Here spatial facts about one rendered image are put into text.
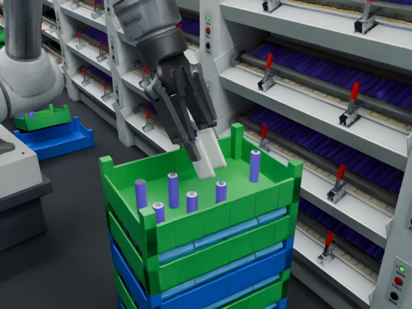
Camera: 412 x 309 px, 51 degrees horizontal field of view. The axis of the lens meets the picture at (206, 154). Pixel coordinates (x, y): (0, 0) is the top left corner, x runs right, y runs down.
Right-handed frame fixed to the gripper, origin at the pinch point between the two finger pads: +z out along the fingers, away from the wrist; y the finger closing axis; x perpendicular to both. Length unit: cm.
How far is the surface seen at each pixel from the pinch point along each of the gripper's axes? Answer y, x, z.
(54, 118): -73, -130, -8
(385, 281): -26, 12, 46
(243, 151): -19.3, -5.4, 7.3
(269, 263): -6.0, -0.6, 25.8
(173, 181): 2.4, -6.7, 2.7
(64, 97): -116, -171, -15
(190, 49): -67, -41, -15
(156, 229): 13.4, -3.5, 5.5
